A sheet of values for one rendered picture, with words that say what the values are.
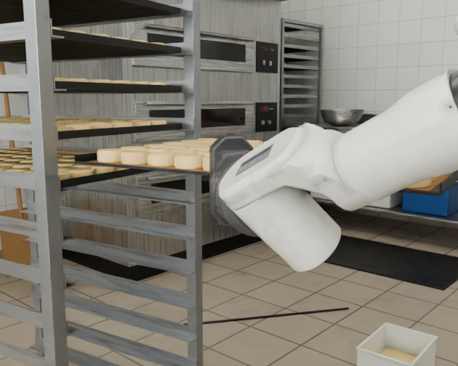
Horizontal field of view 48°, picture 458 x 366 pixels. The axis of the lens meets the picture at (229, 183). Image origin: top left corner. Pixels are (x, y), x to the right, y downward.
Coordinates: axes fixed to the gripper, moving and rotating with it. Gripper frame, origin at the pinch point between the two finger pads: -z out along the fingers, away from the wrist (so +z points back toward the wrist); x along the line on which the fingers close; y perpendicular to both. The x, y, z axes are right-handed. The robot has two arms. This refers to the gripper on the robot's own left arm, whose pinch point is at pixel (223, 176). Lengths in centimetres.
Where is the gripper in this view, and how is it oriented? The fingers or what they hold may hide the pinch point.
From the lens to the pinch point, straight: 73.9
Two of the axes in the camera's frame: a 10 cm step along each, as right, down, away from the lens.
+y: -9.7, 0.3, -2.4
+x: 0.0, -9.9, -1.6
